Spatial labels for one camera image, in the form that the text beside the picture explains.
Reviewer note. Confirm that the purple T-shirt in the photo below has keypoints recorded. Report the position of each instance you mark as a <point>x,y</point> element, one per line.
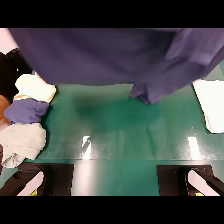
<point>100,53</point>

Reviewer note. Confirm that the small purple garment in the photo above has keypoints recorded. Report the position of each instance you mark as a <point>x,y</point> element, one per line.
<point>26,111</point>

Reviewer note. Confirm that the flat white garment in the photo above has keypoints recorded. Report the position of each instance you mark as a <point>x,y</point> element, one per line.
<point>211,103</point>

